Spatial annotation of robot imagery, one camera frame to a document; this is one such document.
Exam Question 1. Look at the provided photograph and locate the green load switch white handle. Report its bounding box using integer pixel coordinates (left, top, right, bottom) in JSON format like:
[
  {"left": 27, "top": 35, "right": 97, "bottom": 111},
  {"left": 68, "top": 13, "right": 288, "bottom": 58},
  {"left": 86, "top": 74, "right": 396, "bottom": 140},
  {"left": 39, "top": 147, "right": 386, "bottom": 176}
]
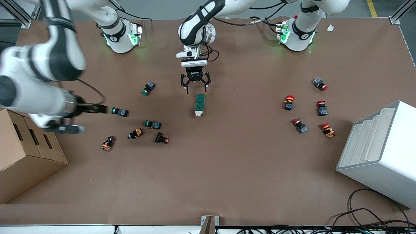
[{"left": 194, "top": 94, "right": 206, "bottom": 117}]

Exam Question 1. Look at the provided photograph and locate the black floor cable bundle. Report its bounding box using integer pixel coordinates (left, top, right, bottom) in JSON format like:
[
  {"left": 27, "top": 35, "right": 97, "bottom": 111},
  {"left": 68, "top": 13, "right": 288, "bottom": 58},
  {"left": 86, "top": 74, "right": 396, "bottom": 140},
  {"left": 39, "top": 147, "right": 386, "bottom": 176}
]
[{"left": 227, "top": 223, "right": 416, "bottom": 234}]

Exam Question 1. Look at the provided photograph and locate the brown cardboard organizer box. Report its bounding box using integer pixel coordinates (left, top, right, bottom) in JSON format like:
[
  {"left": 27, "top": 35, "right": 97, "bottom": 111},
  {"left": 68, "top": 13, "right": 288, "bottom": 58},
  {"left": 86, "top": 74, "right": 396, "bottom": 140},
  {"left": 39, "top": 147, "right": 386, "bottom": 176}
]
[{"left": 0, "top": 109, "right": 69, "bottom": 204}]

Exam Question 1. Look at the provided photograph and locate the white stepped organizer bin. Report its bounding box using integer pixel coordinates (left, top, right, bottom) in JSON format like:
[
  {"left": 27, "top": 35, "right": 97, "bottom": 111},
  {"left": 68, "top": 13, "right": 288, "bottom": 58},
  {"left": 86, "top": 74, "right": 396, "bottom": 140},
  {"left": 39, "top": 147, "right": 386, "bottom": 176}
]
[{"left": 336, "top": 100, "right": 416, "bottom": 209}]

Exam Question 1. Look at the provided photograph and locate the black looped floor cable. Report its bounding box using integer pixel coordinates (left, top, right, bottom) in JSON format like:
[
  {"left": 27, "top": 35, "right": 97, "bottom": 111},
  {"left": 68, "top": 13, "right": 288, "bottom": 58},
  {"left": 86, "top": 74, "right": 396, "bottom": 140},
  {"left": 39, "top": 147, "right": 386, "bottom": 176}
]
[{"left": 331, "top": 188, "right": 412, "bottom": 229}]

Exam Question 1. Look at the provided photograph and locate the black button switch orange body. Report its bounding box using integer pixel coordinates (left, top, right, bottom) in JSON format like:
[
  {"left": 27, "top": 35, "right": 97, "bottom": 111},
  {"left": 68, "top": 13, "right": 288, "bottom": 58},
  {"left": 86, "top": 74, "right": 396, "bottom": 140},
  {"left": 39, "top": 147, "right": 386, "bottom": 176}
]
[
  {"left": 127, "top": 128, "right": 144, "bottom": 140},
  {"left": 101, "top": 136, "right": 116, "bottom": 152}
]

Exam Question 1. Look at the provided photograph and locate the aluminium frame profile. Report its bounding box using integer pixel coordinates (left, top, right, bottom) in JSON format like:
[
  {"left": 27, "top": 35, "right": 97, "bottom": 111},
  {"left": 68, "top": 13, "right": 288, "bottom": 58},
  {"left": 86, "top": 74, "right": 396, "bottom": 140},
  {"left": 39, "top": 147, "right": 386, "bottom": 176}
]
[
  {"left": 0, "top": 0, "right": 41, "bottom": 29},
  {"left": 389, "top": 0, "right": 416, "bottom": 25}
]

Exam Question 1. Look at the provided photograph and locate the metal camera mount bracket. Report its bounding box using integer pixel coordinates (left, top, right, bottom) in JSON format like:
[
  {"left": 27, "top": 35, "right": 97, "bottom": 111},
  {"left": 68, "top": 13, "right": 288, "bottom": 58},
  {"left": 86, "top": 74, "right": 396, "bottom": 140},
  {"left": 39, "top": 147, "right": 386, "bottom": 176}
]
[{"left": 199, "top": 215, "right": 220, "bottom": 234}]

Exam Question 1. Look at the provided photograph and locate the white table edge rail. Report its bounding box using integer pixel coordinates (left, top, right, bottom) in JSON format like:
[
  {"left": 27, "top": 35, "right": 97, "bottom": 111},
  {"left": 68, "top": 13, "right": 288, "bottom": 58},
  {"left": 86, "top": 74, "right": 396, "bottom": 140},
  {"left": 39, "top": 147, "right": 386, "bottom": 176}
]
[{"left": 0, "top": 224, "right": 202, "bottom": 234}]

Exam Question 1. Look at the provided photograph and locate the red button switch orange body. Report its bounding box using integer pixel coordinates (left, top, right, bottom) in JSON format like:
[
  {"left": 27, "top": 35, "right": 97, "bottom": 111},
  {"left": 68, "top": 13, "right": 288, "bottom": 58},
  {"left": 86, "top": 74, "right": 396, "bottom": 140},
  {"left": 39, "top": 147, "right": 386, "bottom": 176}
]
[{"left": 321, "top": 123, "right": 336, "bottom": 139}]

